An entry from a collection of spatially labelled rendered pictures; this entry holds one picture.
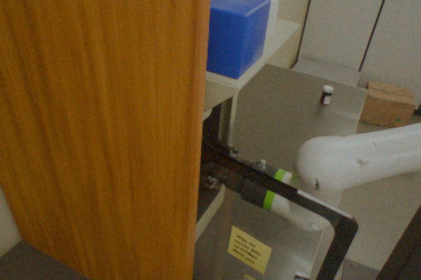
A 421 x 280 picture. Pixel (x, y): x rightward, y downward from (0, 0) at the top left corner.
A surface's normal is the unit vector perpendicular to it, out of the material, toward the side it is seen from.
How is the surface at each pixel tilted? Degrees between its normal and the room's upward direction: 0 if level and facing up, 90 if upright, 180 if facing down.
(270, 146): 0
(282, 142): 0
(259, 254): 90
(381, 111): 93
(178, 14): 90
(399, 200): 0
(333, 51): 90
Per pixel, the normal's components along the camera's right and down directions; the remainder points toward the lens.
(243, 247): -0.57, 0.46
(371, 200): 0.07, -0.80
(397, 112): -0.33, 0.54
